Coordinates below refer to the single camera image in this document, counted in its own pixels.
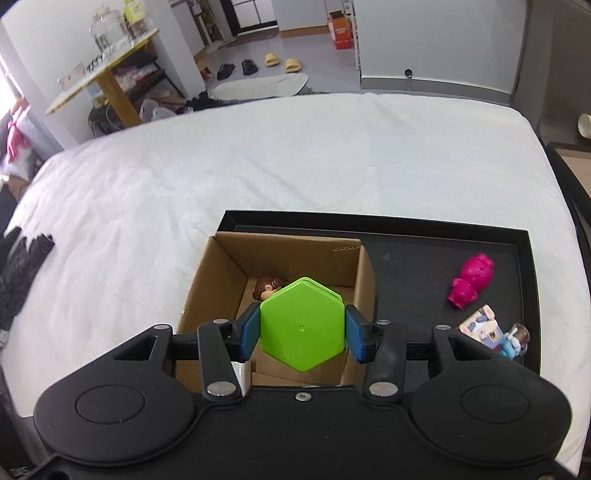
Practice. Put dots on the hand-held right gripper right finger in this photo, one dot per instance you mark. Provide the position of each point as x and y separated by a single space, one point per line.
358 334

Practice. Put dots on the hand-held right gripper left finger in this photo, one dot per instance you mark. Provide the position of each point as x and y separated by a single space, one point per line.
249 330

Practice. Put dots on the brown-haired doll figurine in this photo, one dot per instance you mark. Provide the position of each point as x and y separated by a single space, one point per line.
265 286

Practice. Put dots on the green hexagonal box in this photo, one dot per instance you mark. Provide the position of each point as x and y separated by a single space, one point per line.
300 323

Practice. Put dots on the black tray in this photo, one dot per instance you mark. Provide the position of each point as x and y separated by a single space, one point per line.
415 286

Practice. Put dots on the brown cardboard box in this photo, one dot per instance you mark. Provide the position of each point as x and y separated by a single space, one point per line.
300 258

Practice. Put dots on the grey-blue rabbit cube toy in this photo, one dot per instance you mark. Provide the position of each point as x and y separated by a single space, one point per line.
482 327

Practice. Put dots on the pink plastic figurine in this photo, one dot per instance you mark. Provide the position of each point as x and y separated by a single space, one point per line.
475 277

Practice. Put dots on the small blue-dress figurine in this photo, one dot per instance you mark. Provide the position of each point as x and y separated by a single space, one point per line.
517 337

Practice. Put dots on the black gloves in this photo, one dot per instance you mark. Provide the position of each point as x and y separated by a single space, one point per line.
23 267

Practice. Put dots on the black slipper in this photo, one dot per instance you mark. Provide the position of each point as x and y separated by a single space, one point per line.
250 67
226 71

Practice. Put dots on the yellow slipper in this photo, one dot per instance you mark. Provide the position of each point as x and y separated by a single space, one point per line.
272 59
293 65

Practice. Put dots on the black shelf rack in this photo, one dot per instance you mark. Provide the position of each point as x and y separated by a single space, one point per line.
152 78

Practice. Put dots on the dark nightstand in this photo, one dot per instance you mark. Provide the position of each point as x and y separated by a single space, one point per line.
577 161

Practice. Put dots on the round yellow-edged table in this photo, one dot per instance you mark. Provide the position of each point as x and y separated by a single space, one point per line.
111 64

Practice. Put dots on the orange cardboard box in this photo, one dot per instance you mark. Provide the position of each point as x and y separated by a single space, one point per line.
340 32

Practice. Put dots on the pink plush toy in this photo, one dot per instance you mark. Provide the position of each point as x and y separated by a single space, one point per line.
16 134

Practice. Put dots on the clear plastic box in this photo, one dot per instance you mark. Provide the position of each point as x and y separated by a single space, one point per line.
71 77

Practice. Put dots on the paper cup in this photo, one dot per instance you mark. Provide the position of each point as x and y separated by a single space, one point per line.
585 125

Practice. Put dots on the black-framed glass door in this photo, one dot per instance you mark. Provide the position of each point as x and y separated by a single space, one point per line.
254 14

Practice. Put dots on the yellow-label bottle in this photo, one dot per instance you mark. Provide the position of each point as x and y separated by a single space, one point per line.
136 16

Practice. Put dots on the glass jar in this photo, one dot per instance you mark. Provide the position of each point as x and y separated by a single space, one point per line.
107 27

